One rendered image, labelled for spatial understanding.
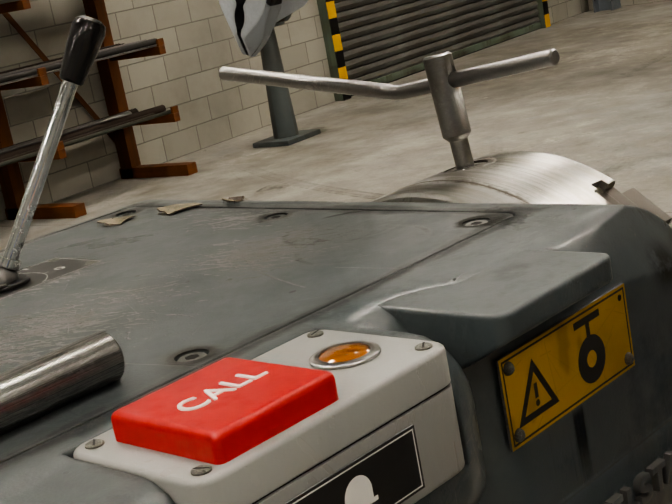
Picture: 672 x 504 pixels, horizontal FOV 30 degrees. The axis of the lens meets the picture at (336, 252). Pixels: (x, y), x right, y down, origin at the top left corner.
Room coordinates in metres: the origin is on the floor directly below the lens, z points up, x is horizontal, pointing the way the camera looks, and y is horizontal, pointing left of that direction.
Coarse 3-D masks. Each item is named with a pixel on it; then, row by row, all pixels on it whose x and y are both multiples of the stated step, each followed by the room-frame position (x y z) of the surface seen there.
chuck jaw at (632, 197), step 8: (600, 192) 0.87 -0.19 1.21; (608, 192) 0.87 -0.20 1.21; (616, 192) 0.88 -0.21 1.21; (624, 192) 0.91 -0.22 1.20; (632, 192) 0.91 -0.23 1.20; (608, 200) 0.86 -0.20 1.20; (616, 200) 0.87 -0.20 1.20; (624, 200) 0.87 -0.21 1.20; (632, 200) 0.90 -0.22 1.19; (640, 200) 0.90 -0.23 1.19; (648, 200) 0.91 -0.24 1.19; (648, 208) 0.90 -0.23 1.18; (656, 208) 0.90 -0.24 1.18; (664, 216) 0.89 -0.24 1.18
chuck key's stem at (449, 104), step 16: (432, 64) 0.92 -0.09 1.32; (448, 64) 0.92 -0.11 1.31; (432, 80) 0.92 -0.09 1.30; (432, 96) 0.92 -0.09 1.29; (448, 96) 0.91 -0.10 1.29; (448, 112) 0.91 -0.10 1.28; (464, 112) 0.92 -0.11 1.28; (448, 128) 0.91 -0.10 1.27; (464, 128) 0.91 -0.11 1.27; (464, 144) 0.92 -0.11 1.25; (464, 160) 0.91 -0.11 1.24
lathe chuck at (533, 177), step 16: (480, 160) 0.93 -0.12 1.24; (496, 160) 0.91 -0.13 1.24; (512, 160) 0.91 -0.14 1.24; (528, 160) 0.90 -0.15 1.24; (544, 160) 0.90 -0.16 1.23; (560, 160) 0.90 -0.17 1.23; (432, 176) 0.91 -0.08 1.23; (448, 176) 0.89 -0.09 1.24; (464, 176) 0.88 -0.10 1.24; (480, 176) 0.87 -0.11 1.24; (496, 176) 0.87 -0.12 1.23; (512, 176) 0.87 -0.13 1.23; (528, 176) 0.87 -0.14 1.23; (544, 176) 0.87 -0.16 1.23; (560, 176) 0.87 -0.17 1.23; (576, 176) 0.87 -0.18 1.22; (592, 176) 0.88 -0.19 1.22; (512, 192) 0.84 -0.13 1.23; (528, 192) 0.84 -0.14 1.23; (544, 192) 0.84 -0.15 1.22; (560, 192) 0.85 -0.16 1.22; (576, 192) 0.85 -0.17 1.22; (592, 192) 0.86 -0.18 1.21
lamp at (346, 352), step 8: (352, 344) 0.48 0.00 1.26; (360, 344) 0.48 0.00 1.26; (328, 352) 0.48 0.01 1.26; (336, 352) 0.47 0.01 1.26; (344, 352) 0.47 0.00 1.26; (352, 352) 0.47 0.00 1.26; (360, 352) 0.47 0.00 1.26; (328, 360) 0.47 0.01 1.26; (336, 360) 0.47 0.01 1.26; (344, 360) 0.46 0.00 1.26
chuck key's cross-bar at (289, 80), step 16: (496, 64) 0.89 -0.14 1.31; (512, 64) 0.87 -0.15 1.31; (528, 64) 0.86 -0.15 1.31; (544, 64) 0.86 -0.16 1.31; (240, 80) 1.07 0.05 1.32; (256, 80) 1.06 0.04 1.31; (272, 80) 1.04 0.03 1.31; (288, 80) 1.03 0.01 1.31; (304, 80) 1.02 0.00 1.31; (320, 80) 1.01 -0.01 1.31; (336, 80) 1.00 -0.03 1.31; (352, 80) 0.99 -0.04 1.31; (416, 80) 0.94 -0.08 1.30; (448, 80) 0.91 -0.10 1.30; (464, 80) 0.90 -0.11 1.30; (480, 80) 0.90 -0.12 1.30; (368, 96) 0.97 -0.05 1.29; (384, 96) 0.96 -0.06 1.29; (400, 96) 0.95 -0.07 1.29; (416, 96) 0.94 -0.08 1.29
